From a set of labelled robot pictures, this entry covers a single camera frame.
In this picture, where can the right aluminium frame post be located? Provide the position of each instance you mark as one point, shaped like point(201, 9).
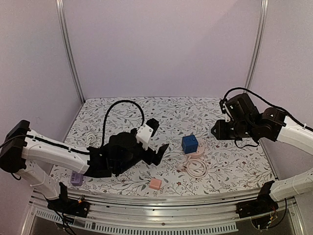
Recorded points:
point(257, 44)

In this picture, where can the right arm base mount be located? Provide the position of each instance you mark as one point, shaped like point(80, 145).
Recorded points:
point(262, 204)

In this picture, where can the blue cube socket adapter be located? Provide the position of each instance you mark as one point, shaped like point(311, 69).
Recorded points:
point(189, 144)

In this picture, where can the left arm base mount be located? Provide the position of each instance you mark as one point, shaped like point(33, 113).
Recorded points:
point(76, 207)

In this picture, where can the aluminium front rail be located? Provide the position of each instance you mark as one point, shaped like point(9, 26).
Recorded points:
point(212, 214)

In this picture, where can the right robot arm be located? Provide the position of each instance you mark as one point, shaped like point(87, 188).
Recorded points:
point(243, 120)

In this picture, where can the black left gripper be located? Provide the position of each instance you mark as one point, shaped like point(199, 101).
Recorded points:
point(150, 158)

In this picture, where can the pink plug adapter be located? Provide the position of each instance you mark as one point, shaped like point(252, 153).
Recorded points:
point(155, 184)

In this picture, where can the pink round power strip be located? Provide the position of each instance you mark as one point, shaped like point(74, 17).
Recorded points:
point(199, 153)

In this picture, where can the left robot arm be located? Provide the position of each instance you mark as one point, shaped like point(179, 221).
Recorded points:
point(23, 147)

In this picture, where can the aluminium frame post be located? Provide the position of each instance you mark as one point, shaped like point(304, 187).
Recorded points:
point(68, 50)
point(257, 44)

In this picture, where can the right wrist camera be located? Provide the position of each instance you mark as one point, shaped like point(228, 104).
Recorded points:
point(224, 110)

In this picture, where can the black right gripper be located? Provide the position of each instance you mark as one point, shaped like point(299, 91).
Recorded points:
point(231, 128)

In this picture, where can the purple power strip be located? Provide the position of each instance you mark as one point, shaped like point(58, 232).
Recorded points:
point(76, 179)

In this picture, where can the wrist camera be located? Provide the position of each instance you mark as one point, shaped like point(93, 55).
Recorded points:
point(224, 110)
point(144, 133)

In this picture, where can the left aluminium frame post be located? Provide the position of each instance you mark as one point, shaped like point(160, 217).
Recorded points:
point(68, 50)

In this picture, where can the floral table cloth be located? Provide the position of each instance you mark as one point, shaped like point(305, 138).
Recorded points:
point(195, 163)

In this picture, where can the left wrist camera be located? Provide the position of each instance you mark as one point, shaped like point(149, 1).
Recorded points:
point(144, 133)

